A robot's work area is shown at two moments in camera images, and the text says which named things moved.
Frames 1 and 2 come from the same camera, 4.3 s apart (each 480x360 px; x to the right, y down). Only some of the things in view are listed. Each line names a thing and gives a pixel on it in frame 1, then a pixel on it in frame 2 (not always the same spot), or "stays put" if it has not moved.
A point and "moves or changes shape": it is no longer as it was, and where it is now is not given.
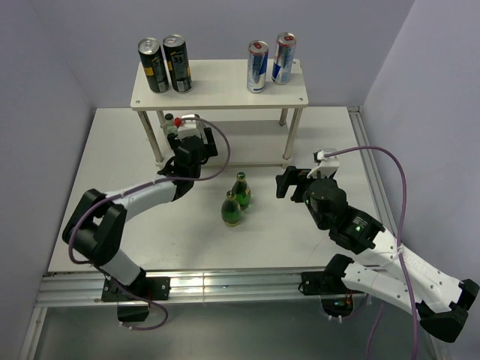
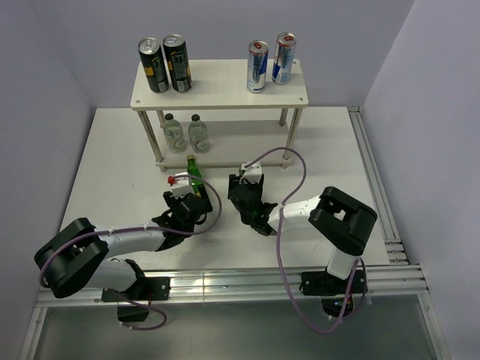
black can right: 178,62 stays put
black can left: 154,64 stays put
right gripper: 292,175 → 258,187
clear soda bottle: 169,127 stays put
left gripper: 211,151 → 171,200
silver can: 285,47 stays put
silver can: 257,58 stays put
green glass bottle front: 231,212 moves or changes shape
